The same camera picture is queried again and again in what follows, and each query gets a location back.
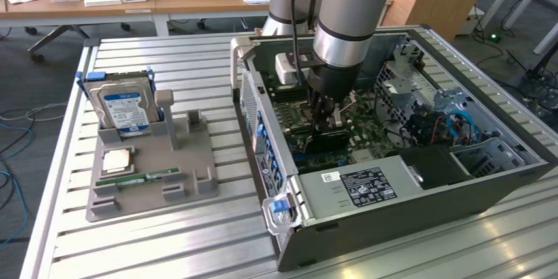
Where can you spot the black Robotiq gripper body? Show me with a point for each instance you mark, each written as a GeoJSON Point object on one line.
{"type": "Point", "coordinates": [333, 79]}

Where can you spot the graphics card with black fan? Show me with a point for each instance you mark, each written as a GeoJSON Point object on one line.
{"type": "Point", "coordinates": [328, 141]}

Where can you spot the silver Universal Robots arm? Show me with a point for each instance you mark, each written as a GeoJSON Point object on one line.
{"type": "Point", "coordinates": [345, 14]}

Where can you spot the CPU socket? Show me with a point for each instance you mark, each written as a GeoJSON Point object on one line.
{"type": "Point", "coordinates": [304, 112]}

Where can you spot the metal socket cover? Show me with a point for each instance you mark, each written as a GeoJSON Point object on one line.
{"type": "Point", "coordinates": [353, 101]}

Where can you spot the green motherboard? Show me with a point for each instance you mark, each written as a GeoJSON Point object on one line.
{"type": "Point", "coordinates": [376, 133]}

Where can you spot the perforated metal drive cage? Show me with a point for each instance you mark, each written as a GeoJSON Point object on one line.
{"type": "Point", "coordinates": [393, 79]}

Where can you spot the silver chipset heatsink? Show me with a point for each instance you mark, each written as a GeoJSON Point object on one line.
{"type": "Point", "coordinates": [362, 155]}

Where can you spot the grey power supply unit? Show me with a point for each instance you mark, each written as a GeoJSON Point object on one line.
{"type": "Point", "coordinates": [318, 194]}

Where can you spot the blue case latch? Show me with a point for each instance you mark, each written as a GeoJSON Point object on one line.
{"type": "Point", "coordinates": [280, 205]}

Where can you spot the white power box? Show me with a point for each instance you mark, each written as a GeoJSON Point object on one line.
{"type": "Point", "coordinates": [476, 21]}

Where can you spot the wooden cabinet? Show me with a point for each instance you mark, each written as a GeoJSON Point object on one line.
{"type": "Point", "coordinates": [462, 4]}

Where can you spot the device with green light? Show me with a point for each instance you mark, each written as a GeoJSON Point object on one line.
{"type": "Point", "coordinates": [494, 37]}

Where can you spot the metal disk bay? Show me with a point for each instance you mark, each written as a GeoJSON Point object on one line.
{"type": "Point", "coordinates": [493, 158]}

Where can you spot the grey plastic parts rack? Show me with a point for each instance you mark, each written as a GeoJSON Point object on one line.
{"type": "Point", "coordinates": [149, 155]}

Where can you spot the open black PC case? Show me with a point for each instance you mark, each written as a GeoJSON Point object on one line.
{"type": "Point", "coordinates": [436, 226]}

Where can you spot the silver hard disk blue label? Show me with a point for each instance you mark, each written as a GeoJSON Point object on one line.
{"type": "Point", "coordinates": [122, 109]}

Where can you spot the black equipment stand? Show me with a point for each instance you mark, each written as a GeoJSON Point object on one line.
{"type": "Point", "coordinates": [539, 70]}

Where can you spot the green RAM stick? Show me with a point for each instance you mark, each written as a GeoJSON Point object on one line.
{"type": "Point", "coordinates": [131, 179]}

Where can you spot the silver CPU chip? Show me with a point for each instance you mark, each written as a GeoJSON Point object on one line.
{"type": "Point", "coordinates": [115, 161]}

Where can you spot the blue label hard drive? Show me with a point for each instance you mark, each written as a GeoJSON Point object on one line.
{"type": "Point", "coordinates": [94, 76]}

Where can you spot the grey desk leg with casters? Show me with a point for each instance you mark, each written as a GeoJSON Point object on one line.
{"type": "Point", "coordinates": [53, 37]}

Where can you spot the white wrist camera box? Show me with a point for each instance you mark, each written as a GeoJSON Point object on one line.
{"type": "Point", "coordinates": [288, 70]}

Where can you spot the black intrusion switch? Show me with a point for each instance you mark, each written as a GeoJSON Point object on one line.
{"type": "Point", "coordinates": [262, 91]}

